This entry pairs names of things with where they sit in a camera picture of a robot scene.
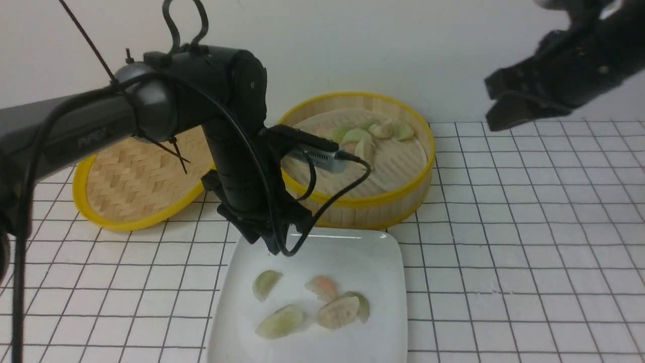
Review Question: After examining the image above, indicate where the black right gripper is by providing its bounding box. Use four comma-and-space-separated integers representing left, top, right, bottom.
485, 1, 644, 132

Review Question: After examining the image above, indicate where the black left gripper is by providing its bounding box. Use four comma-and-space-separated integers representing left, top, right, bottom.
201, 170, 314, 255

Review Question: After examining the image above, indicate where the pale green steamed dumpling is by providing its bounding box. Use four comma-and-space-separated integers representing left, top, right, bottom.
330, 126, 372, 146

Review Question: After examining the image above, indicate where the white steamed dumpling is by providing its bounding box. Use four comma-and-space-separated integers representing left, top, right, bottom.
368, 122, 396, 139

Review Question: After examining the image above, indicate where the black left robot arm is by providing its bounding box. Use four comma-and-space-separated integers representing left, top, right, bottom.
2, 46, 315, 276

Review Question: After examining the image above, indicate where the green dumpling on plate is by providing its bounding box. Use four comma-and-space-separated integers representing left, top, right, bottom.
252, 270, 283, 303

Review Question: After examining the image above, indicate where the pink dumpling on plate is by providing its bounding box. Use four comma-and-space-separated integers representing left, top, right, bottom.
305, 275, 338, 303

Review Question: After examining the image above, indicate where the white square plate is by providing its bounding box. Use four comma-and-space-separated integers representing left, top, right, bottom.
206, 228, 408, 362

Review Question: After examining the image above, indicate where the pale dumpling on plate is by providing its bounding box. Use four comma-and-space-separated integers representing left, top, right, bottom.
316, 295, 361, 330

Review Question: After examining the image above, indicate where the woven bamboo steamer lid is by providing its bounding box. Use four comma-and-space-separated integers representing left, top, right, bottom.
72, 127, 214, 231

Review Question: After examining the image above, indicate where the light green dumpling front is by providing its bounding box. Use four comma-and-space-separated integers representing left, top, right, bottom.
255, 304, 305, 340

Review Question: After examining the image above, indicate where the bamboo steamer basket yellow rim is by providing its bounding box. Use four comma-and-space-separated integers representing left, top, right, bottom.
279, 92, 435, 230

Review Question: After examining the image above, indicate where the green dumpling behind pale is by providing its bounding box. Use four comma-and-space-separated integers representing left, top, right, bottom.
345, 291, 370, 324

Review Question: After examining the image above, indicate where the white checkered tablecloth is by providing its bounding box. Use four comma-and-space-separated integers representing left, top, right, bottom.
23, 121, 644, 362

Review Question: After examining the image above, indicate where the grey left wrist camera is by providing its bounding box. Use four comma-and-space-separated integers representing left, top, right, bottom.
261, 124, 349, 174

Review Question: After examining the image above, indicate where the black left camera cable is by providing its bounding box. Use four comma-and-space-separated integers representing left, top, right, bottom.
10, 0, 372, 363

